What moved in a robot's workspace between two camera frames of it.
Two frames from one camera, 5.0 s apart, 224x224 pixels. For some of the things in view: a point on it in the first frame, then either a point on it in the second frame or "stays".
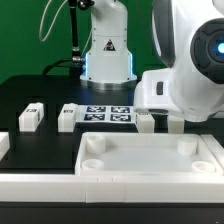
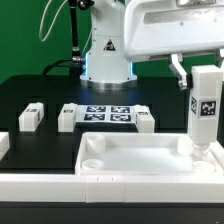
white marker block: [176, 124] → [205, 105]
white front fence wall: [111, 188] stays
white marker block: [32, 117] stays
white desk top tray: [144, 153] stays
